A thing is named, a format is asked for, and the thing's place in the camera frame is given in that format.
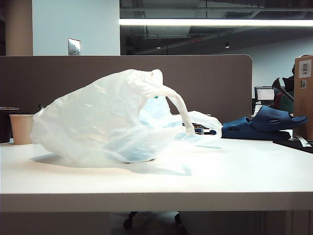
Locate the long ceiling light strip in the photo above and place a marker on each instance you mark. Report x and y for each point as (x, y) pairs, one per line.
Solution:
(215, 22)

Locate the brown cardboard box with labels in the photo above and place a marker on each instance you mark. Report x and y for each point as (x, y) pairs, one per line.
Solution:
(303, 98)

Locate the metal wall switch plate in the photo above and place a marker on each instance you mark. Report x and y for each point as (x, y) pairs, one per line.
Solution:
(74, 47)

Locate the white translucent plastic bag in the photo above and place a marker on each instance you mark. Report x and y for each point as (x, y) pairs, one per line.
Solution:
(97, 122)

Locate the beige paper cup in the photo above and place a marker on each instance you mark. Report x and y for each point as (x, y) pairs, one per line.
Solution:
(21, 129)

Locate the black desk mat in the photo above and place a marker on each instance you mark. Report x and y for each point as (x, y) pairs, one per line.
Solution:
(296, 145)

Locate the brown desk partition panel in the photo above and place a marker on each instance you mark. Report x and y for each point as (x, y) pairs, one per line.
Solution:
(207, 85)

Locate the computer monitor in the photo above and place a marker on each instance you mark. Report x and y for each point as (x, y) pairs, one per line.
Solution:
(265, 94)

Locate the white paper strip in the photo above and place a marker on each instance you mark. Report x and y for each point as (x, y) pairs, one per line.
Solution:
(303, 141)

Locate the dark round container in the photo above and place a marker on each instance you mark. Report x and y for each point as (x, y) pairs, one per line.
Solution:
(5, 124)

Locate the person in dark clothes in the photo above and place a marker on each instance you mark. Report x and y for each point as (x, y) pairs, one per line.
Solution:
(286, 95)

